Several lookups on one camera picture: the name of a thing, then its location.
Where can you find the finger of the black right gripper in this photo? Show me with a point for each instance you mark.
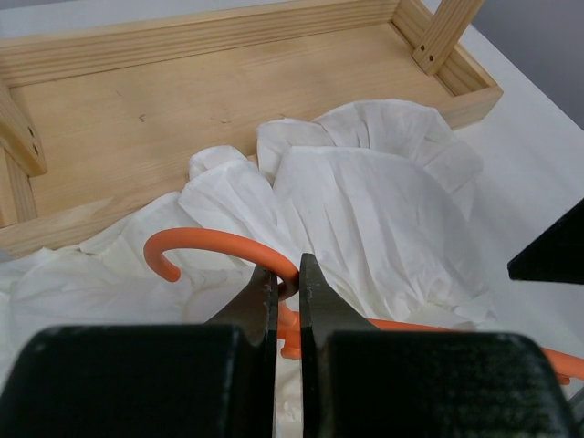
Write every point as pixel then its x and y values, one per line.
pixel 555 256

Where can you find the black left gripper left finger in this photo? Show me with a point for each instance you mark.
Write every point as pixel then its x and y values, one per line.
pixel 215 379

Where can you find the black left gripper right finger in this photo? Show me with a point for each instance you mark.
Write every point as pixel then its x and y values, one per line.
pixel 361 381

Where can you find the white ruffled skirt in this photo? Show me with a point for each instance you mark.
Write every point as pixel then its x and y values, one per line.
pixel 379 191

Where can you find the wooden clothes rack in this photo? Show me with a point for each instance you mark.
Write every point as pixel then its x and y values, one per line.
pixel 97 123

